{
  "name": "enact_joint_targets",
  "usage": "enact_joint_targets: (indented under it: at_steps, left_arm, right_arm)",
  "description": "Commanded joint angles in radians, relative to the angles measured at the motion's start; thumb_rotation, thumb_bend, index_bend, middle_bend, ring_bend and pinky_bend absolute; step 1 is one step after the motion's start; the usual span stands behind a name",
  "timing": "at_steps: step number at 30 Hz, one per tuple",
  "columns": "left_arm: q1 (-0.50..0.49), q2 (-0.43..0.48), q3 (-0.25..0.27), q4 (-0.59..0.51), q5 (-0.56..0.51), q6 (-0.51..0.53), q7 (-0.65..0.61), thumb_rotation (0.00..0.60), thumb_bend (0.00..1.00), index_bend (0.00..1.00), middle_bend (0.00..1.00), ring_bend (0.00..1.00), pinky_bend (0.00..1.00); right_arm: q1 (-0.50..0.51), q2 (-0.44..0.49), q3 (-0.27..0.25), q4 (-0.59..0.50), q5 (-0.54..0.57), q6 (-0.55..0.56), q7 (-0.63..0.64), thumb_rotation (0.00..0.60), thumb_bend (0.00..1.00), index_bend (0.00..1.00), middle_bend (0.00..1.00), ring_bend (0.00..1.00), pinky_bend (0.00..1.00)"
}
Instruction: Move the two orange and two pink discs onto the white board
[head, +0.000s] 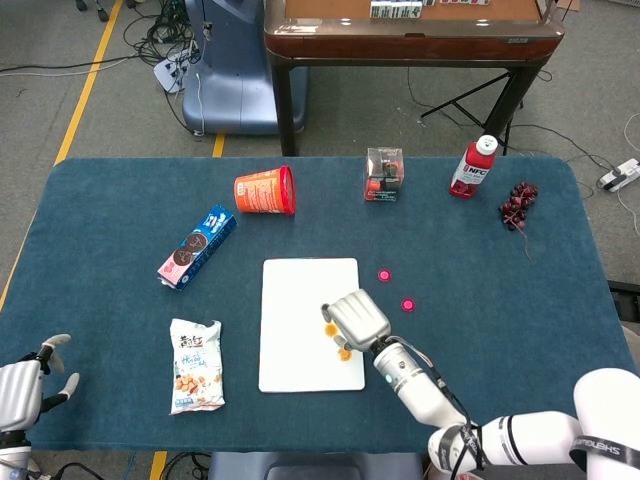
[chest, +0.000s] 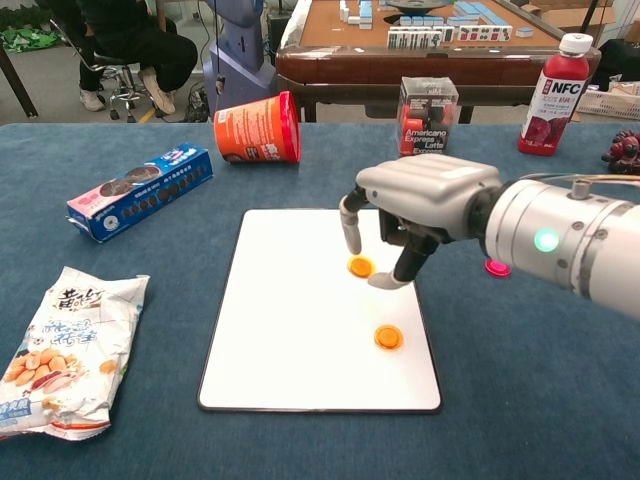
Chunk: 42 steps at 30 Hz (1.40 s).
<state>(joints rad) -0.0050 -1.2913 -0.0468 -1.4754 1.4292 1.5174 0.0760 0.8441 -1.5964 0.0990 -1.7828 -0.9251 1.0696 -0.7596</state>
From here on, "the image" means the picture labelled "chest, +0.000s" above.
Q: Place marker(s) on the right robot hand silver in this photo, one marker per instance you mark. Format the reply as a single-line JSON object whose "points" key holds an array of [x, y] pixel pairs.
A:
{"points": [[430, 190]]}

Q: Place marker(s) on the pink chip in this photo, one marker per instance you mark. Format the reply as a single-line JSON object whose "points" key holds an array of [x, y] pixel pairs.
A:
{"points": [[497, 269]]}

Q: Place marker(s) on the orange chip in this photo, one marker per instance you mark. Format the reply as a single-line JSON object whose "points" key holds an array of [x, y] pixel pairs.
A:
{"points": [[360, 267], [389, 337]]}

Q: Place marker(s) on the white rectangular board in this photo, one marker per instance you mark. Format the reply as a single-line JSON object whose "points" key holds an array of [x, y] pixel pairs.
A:
{"points": [[280, 325]]}

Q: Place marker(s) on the clear coffee capsule box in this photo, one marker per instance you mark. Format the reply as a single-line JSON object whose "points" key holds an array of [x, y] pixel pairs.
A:
{"points": [[427, 120]]}

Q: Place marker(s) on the brown mahjong table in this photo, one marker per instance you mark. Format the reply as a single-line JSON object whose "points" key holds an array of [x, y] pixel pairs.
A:
{"points": [[375, 65]]}

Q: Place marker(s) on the red NFC juice bottle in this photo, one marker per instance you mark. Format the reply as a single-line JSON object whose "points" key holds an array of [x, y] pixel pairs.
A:
{"points": [[550, 110]]}

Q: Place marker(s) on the mahjong tile row bamboo faces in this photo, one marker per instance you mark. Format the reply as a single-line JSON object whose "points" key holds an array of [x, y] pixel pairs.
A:
{"points": [[415, 39]]}

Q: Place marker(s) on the mahjong tile row red faces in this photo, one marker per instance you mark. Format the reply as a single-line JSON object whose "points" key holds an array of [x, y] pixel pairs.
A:
{"points": [[480, 34]]}

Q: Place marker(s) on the blue backed mahjong tile row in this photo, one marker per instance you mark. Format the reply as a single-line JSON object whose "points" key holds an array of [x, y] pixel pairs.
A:
{"points": [[435, 21]]}

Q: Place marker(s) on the single blue mahjong tile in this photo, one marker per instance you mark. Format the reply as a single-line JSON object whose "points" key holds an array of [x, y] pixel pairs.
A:
{"points": [[525, 32]]}

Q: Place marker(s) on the dark round dish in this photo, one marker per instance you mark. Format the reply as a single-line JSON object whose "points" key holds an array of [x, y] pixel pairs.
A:
{"points": [[417, 4]]}

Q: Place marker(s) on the blue mahjong tile pile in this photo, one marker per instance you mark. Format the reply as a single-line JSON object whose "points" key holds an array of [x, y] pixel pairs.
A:
{"points": [[472, 7]]}

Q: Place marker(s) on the orange instant noodle cup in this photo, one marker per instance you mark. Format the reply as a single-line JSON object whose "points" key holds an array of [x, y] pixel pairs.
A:
{"points": [[250, 130]]}

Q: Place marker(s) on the stacked blue white mahjong tiles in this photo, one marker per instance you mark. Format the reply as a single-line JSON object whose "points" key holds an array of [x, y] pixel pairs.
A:
{"points": [[355, 12]]}

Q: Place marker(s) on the dark red grape bunch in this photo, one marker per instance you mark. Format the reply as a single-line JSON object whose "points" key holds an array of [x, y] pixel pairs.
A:
{"points": [[625, 150]]}

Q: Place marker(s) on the white plastic basket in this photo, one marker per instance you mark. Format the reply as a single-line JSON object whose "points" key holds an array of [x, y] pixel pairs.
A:
{"points": [[610, 105]]}

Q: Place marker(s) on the cardboard box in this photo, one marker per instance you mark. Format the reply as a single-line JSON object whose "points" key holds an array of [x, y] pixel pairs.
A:
{"points": [[565, 15]]}

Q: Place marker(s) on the blue table cloth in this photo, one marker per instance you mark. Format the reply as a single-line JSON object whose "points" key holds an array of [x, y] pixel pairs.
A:
{"points": [[500, 400]]}

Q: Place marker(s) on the black bag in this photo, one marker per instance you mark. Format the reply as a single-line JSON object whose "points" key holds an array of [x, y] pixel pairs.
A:
{"points": [[620, 62]]}

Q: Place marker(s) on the blue grey machine base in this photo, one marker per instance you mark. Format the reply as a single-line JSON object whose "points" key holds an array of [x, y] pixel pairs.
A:
{"points": [[240, 50]]}

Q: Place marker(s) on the blue pink cookie box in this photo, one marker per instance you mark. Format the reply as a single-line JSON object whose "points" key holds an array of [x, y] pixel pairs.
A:
{"points": [[140, 192]]}

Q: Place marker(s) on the seated person in black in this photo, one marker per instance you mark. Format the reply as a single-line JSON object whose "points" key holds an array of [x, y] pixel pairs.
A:
{"points": [[145, 45]]}

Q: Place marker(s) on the black office chair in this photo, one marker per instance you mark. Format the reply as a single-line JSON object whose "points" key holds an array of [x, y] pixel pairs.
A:
{"points": [[120, 90]]}

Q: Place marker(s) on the white peanut snack bag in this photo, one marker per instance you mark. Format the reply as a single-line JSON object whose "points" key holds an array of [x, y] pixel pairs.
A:
{"points": [[70, 360]]}

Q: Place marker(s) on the black metal leg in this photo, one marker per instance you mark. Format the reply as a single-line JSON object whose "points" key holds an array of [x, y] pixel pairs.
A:
{"points": [[17, 85]]}

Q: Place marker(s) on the green artificial foliage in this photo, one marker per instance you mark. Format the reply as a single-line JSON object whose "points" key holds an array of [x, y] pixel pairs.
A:
{"points": [[27, 37]]}

